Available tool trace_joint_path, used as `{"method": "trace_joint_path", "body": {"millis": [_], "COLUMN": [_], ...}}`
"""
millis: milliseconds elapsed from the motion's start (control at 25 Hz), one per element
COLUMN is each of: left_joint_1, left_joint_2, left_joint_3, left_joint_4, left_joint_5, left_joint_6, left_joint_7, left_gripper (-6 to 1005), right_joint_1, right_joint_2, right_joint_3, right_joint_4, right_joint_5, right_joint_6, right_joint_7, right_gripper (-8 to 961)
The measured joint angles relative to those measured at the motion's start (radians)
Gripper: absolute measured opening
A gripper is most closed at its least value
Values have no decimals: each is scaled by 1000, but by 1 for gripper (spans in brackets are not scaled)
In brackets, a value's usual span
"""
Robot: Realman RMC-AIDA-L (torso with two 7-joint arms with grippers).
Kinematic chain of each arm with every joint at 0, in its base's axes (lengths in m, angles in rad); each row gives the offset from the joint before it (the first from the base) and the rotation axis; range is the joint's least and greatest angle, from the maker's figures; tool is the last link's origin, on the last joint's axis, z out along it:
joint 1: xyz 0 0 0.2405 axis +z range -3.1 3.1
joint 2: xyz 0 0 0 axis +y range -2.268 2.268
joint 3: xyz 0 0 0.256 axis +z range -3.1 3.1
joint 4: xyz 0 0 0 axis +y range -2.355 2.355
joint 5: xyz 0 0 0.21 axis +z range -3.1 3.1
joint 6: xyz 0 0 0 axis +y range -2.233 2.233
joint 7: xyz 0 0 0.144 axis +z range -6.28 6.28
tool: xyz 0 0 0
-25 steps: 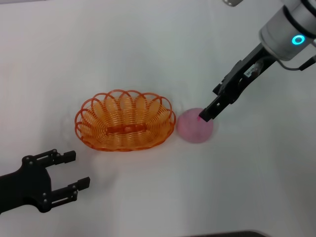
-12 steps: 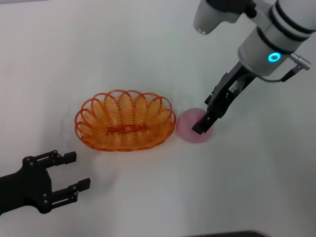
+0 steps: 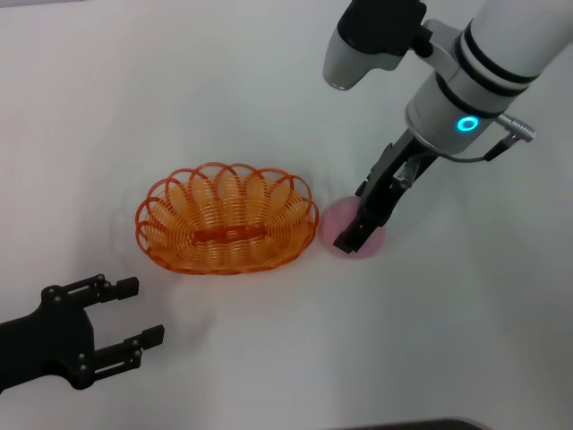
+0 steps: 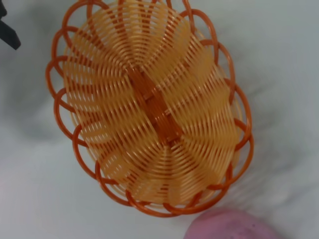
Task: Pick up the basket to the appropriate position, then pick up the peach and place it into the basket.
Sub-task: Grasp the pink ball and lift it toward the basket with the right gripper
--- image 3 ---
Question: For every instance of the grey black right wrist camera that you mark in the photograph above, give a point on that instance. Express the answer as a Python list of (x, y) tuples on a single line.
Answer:
[(349, 58)]

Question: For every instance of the dark rounded robot base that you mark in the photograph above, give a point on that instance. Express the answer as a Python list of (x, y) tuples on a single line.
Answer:
[(416, 425)]

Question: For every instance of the orange woven plastic basket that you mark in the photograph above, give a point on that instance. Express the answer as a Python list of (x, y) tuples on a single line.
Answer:
[(228, 234)]

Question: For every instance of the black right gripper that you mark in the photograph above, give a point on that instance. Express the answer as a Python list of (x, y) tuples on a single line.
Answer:
[(389, 188)]

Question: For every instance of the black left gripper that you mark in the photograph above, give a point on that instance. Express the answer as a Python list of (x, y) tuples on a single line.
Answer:
[(49, 340)]

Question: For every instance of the pink peach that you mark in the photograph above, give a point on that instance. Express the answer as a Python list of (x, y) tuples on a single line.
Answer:
[(331, 219)]

